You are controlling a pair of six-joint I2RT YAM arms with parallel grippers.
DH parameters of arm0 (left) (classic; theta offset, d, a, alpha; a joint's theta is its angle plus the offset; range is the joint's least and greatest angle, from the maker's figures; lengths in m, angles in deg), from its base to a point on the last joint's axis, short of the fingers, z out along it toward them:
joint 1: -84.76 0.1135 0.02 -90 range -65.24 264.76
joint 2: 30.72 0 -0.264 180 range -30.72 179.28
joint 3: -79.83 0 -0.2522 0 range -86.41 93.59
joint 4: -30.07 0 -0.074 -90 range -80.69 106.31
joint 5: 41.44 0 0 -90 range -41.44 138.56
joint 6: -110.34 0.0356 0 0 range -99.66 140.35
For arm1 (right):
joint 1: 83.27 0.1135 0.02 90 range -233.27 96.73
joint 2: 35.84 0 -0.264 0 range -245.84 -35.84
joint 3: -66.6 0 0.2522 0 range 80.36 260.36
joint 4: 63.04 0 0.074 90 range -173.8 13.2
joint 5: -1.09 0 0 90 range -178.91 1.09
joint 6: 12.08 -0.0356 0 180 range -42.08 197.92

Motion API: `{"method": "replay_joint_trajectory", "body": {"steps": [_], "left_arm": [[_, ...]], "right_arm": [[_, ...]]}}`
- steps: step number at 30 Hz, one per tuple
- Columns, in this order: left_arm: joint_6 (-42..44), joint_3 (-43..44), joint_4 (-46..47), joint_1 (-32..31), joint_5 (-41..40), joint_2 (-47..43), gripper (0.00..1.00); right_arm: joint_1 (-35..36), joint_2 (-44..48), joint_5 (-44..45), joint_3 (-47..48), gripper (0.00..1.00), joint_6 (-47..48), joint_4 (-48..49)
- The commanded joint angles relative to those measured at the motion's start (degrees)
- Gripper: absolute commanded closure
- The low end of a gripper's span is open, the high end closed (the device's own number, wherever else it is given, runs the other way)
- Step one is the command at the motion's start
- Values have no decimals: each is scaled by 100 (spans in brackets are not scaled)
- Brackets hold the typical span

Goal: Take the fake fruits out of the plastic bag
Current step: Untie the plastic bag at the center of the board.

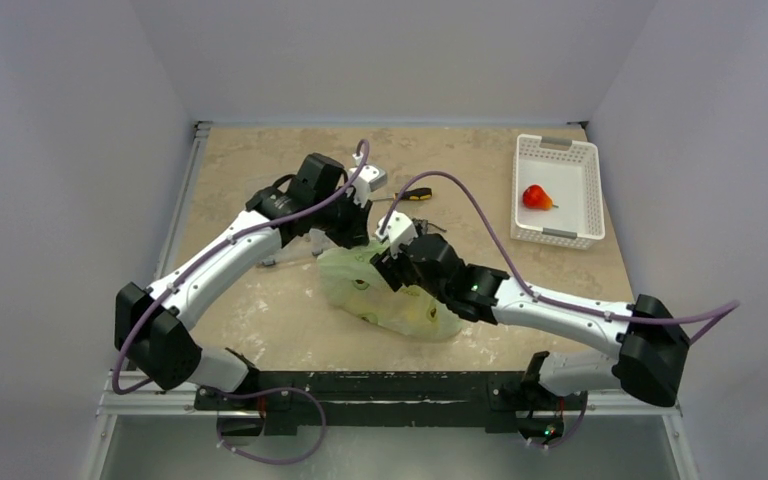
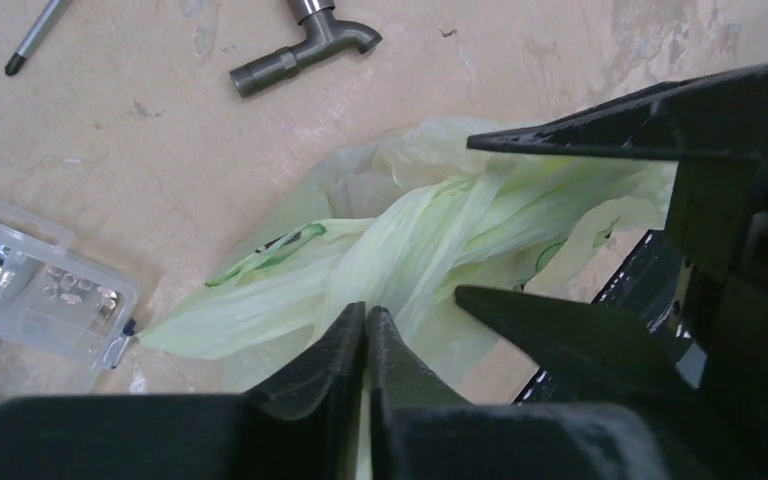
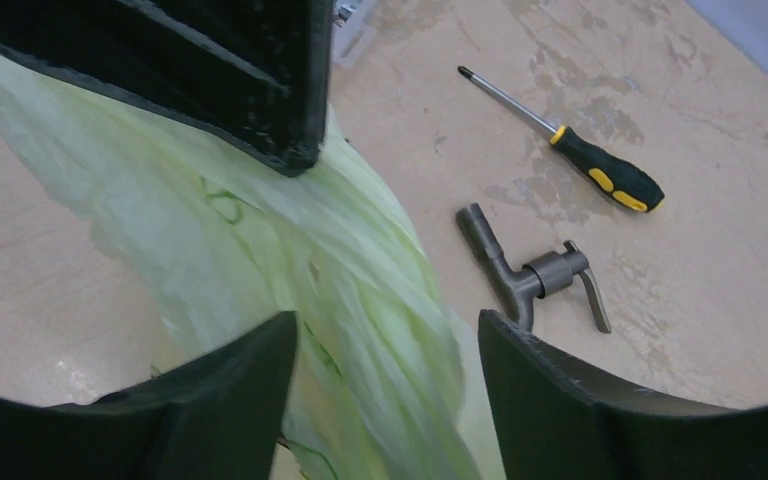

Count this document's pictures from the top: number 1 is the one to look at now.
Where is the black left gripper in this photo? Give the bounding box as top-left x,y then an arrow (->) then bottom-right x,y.
312,186 -> 371,249

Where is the green plastic bag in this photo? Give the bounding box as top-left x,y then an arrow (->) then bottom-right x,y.
317,240 -> 465,341

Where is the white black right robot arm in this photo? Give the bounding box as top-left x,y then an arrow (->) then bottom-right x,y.
370,234 -> 690,407

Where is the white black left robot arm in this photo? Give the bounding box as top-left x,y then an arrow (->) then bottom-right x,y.
114,152 -> 387,409

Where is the red fake pear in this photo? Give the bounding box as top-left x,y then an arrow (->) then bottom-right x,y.
521,184 -> 557,211

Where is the grey metal faucet tap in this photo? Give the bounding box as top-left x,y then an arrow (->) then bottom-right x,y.
413,218 -> 447,235

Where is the clear plastic screw box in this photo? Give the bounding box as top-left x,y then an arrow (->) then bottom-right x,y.
256,245 -> 324,268

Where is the yellow black screwdriver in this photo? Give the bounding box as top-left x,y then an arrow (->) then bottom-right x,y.
372,187 -> 433,202

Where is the white plastic basket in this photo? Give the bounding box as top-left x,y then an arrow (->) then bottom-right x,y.
510,134 -> 606,250

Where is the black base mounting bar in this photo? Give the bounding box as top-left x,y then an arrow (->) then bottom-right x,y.
194,371 -> 587,439

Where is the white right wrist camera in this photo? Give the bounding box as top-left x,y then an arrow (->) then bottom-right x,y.
375,211 -> 419,257

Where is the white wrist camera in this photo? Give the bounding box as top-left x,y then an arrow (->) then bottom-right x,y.
348,153 -> 388,207
375,211 -> 419,257

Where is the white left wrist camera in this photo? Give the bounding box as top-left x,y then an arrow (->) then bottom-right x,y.
348,153 -> 388,207

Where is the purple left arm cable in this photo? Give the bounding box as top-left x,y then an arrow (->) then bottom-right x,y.
112,139 -> 371,396

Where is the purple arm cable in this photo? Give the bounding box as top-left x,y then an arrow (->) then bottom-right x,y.
112,139 -> 371,396
377,170 -> 742,346

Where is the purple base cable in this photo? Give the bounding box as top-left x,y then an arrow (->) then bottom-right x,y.
214,388 -> 328,466

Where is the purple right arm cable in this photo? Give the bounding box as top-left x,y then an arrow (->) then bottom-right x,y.
377,170 -> 742,346

